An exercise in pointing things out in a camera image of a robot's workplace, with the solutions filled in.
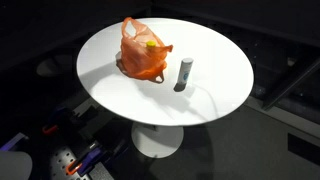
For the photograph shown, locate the orange plastic bag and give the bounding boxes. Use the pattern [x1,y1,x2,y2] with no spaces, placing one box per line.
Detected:
[115,16,174,84]

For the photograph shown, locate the brown bottle with yellow cap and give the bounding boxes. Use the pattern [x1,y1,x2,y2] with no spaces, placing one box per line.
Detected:
[145,39,158,50]

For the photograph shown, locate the perforated metal mounting board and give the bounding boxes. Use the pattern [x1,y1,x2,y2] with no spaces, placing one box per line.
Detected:
[49,149,92,180]

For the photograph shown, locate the dark diagonal metal beam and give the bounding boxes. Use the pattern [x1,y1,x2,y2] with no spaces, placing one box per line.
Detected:
[262,56,320,111]

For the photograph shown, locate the purple bar clamp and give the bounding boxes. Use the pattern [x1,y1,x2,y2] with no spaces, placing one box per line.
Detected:
[0,132,30,152]

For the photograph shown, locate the white table pedestal base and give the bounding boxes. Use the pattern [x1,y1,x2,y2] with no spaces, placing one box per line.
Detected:
[130,121,185,159]

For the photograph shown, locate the purple clamp with orange handle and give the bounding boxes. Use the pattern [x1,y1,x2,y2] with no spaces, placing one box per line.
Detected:
[65,145,108,177]

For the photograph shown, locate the black clamp with orange handle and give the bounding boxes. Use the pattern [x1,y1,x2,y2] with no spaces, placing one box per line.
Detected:
[41,107,85,136]

